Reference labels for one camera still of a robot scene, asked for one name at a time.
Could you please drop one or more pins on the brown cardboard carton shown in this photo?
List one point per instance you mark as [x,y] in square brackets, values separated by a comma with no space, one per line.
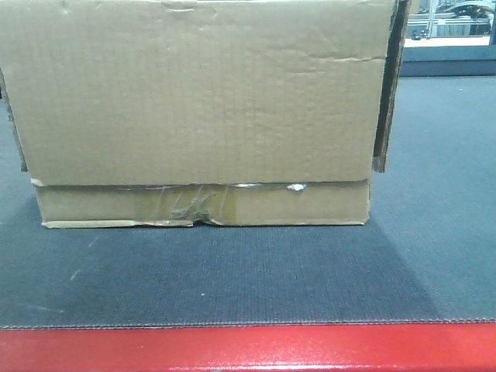
[230,113]

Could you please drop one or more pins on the dark grey conveyor belt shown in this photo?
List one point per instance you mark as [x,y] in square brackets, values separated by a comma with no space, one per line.
[427,252]

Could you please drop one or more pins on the grey far conveyor rail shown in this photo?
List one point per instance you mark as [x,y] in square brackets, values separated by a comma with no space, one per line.
[448,61]

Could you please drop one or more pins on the red conveyor frame edge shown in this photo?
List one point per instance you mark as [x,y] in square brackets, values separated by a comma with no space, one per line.
[379,347]

